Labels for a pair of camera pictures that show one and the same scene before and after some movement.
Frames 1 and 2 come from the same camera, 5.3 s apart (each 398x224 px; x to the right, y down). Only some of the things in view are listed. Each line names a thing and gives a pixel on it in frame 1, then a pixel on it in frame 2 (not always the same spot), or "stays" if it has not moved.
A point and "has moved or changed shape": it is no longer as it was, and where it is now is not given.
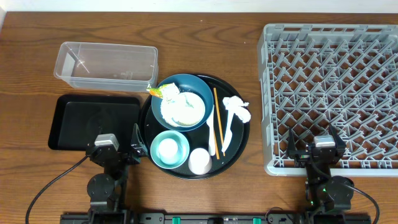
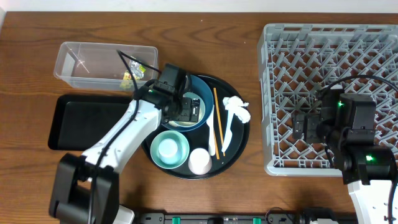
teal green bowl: (170, 149) stays
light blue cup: (170, 152) stays
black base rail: (344, 218) stays
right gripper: (301, 155) -> (298, 122)
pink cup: (199, 161) stays
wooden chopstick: (219, 122) stays
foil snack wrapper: (157, 91) has moved or changed shape
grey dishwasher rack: (314, 75) stays
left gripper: (140, 148) -> (190, 114)
